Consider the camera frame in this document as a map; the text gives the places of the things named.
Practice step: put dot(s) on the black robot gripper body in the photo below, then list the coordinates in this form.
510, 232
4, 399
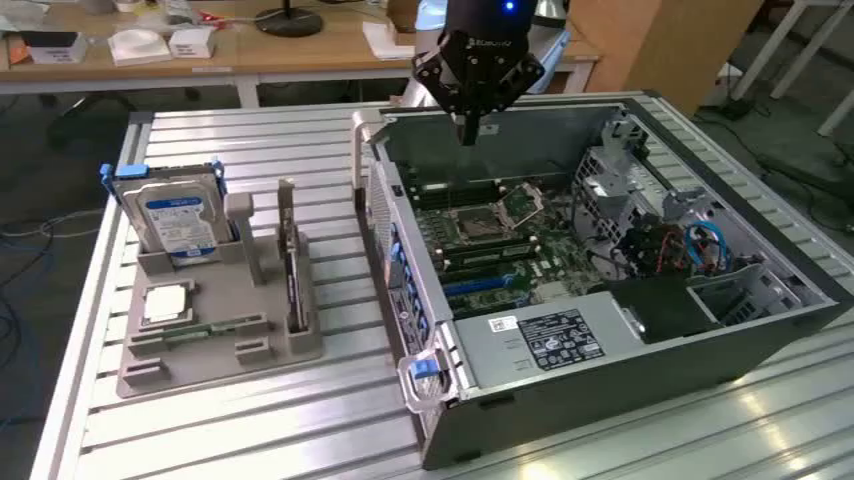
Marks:
490, 30

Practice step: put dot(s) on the black graphics card with fan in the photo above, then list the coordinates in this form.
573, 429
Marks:
291, 260

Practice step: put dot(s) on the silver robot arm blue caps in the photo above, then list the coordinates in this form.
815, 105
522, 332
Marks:
430, 17

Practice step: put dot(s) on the blue slot retention clip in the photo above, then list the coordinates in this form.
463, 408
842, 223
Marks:
416, 312
394, 236
408, 292
423, 332
400, 260

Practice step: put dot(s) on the blue expansion slot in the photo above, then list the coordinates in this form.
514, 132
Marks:
477, 285

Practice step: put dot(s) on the white box with round insert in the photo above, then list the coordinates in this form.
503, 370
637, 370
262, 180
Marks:
140, 50

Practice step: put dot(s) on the white foam packaging piece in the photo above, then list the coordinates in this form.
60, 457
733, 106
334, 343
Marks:
387, 42

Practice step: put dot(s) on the brown cardboard box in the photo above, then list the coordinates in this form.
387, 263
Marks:
402, 15

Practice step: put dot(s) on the wooden desk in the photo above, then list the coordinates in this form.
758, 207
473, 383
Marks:
300, 50

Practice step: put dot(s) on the wooden cabinet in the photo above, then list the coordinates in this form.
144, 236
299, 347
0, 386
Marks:
667, 50

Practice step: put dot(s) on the black round lamp base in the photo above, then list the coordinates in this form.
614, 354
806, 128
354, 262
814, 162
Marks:
290, 24

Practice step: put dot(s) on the thin metal locking lever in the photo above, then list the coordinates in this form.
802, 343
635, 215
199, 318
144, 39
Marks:
452, 197

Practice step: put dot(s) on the metal socket cover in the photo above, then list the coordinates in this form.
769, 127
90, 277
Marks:
523, 205

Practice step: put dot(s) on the perforated metal drive cage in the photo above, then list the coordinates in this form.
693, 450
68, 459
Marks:
614, 200

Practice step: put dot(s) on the CPU socket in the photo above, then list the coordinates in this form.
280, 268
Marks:
477, 226

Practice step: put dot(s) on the small white labelled box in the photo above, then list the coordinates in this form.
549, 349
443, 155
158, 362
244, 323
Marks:
194, 45

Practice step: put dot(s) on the green RAM stick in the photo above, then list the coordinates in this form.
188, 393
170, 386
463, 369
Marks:
200, 331
490, 253

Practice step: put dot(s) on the green motherboard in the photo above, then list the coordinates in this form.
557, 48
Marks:
554, 255

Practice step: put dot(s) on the hard disk with blue carrier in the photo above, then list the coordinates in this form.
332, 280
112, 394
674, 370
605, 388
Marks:
174, 220

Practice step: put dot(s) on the grey cup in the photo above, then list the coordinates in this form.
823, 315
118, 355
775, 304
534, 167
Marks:
98, 5

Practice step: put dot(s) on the black plastic shroud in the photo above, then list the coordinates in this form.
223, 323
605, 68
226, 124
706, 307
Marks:
661, 310

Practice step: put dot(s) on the black office chair base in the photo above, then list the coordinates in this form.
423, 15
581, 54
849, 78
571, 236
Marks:
87, 115

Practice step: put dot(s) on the white box with black lid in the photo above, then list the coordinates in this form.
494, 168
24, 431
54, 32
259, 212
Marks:
56, 52

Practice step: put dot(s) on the grey metal disk bay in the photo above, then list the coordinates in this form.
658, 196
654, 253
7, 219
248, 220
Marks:
767, 295

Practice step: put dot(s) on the grey power supply unit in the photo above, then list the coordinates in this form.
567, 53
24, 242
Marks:
494, 360

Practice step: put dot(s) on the blue case latch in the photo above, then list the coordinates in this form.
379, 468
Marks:
423, 371

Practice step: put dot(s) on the orange flat item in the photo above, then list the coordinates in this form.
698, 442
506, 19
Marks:
19, 54

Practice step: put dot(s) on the silver CPU chip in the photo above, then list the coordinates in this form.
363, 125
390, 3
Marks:
164, 306

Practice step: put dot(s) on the black open PC case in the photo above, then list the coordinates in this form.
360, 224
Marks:
601, 400

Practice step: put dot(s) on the grey parts rack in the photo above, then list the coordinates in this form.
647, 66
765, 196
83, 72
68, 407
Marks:
220, 370

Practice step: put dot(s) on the white table frame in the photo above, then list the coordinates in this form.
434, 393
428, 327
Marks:
767, 50

